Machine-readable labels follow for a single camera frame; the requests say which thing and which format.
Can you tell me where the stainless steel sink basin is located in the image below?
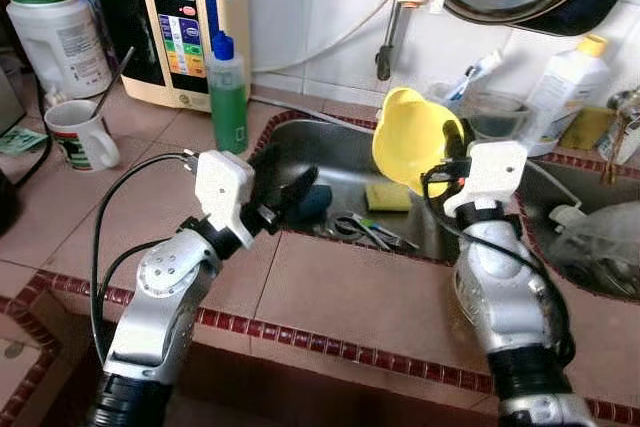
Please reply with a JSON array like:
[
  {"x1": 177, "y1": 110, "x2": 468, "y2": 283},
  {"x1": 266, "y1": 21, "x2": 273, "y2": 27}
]
[
  {"x1": 255, "y1": 117, "x2": 531, "y2": 268},
  {"x1": 518, "y1": 157, "x2": 640, "y2": 298}
]

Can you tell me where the white bottle yellow cap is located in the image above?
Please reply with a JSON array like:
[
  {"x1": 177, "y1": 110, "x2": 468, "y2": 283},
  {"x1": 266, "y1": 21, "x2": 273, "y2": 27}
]
[{"x1": 520, "y1": 34, "x2": 611, "y2": 143}]

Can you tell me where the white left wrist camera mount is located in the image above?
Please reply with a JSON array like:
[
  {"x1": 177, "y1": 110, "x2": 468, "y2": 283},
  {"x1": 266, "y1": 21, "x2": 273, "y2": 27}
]
[{"x1": 193, "y1": 150, "x2": 256, "y2": 248}]

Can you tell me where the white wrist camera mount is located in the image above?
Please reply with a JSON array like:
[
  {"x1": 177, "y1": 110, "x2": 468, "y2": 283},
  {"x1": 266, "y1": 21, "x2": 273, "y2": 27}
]
[
  {"x1": 443, "y1": 140, "x2": 529, "y2": 218},
  {"x1": 193, "y1": 150, "x2": 256, "y2": 248}
]

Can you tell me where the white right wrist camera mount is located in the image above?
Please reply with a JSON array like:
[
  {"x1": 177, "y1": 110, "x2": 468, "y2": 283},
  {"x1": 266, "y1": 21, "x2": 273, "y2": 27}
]
[{"x1": 443, "y1": 140, "x2": 529, "y2": 218}]

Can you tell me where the chrome gooseneck faucet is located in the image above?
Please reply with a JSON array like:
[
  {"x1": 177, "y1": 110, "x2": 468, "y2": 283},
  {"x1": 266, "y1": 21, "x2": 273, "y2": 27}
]
[{"x1": 598, "y1": 87, "x2": 640, "y2": 183}]

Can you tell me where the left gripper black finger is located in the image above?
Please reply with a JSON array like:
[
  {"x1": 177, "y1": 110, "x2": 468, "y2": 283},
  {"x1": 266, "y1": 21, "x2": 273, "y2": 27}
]
[
  {"x1": 250, "y1": 143, "x2": 285, "y2": 203},
  {"x1": 275, "y1": 169, "x2": 320, "y2": 226}
]

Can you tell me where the white blue toothbrush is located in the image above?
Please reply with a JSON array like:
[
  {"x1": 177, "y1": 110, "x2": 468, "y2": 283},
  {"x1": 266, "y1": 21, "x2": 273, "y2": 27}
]
[{"x1": 445, "y1": 47, "x2": 504, "y2": 103}]

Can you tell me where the yellow plastic bowl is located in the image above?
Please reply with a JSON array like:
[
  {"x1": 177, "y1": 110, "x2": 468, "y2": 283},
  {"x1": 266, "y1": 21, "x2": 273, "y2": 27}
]
[{"x1": 372, "y1": 87, "x2": 466, "y2": 198}]

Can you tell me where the metal wall tap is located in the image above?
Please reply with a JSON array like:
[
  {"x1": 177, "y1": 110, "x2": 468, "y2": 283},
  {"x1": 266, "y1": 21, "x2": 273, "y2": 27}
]
[{"x1": 375, "y1": 0, "x2": 436, "y2": 83}]

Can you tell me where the blue mug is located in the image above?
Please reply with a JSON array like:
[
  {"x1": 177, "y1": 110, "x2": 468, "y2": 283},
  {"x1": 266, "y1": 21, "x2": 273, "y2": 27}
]
[{"x1": 295, "y1": 182, "x2": 333, "y2": 226}]

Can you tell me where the thin white hose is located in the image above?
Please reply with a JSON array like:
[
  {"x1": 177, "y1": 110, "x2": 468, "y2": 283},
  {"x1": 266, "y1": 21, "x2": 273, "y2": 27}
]
[{"x1": 250, "y1": 0, "x2": 401, "y2": 76}]

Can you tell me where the mustard yellow sponge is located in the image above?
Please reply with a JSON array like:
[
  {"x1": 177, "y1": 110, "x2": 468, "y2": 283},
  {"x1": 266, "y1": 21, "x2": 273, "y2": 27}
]
[{"x1": 560, "y1": 105, "x2": 618, "y2": 151}]

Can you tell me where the large white plastic jar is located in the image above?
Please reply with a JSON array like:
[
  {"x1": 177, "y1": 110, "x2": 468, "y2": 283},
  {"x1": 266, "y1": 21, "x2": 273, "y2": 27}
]
[{"x1": 0, "y1": 0, "x2": 114, "y2": 100}]

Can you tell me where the green dish soap bottle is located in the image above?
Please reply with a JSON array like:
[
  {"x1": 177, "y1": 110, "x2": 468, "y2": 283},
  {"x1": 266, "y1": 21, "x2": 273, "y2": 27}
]
[{"x1": 205, "y1": 32, "x2": 251, "y2": 155}]

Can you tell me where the yellow dish sponge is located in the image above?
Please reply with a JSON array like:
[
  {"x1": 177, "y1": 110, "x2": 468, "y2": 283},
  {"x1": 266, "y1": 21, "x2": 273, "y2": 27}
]
[{"x1": 365, "y1": 184, "x2": 413, "y2": 213}]

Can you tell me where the clear plastic bucket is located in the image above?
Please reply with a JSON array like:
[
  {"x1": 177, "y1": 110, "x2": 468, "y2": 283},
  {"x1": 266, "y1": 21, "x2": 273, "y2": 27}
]
[{"x1": 463, "y1": 92, "x2": 536, "y2": 143}]

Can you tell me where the white printed mug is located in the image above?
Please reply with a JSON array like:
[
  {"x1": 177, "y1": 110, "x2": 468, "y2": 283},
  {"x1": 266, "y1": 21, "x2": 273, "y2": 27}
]
[{"x1": 45, "y1": 99, "x2": 121, "y2": 173}]

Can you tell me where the clear plastic bag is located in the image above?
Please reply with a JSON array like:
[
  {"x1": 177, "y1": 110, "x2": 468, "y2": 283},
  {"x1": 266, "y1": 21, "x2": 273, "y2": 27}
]
[{"x1": 555, "y1": 202, "x2": 640, "y2": 288}]

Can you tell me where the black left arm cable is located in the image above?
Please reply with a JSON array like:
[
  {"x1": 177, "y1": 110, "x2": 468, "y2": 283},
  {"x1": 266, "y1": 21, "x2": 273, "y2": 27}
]
[{"x1": 88, "y1": 150, "x2": 199, "y2": 368}]

